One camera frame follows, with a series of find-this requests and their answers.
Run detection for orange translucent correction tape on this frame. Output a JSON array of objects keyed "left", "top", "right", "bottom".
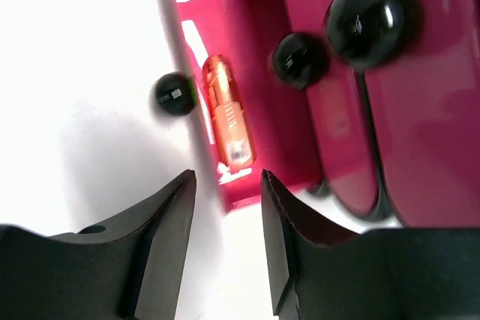
[{"left": 202, "top": 55, "right": 256, "bottom": 173}]

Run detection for pink drawer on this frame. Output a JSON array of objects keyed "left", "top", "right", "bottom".
[
  {"left": 271, "top": 0, "right": 382, "bottom": 220},
  {"left": 339, "top": 0, "right": 480, "bottom": 229},
  {"left": 168, "top": 0, "right": 322, "bottom": 211}
]

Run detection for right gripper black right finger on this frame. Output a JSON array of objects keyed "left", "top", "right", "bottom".
[{"left": 261, "top": 170, "right": 479, "bottom": 319}]

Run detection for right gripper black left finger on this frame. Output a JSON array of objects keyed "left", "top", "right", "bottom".
[{"left": 1, "top": 170, "right": 197, "bottom": 319}]

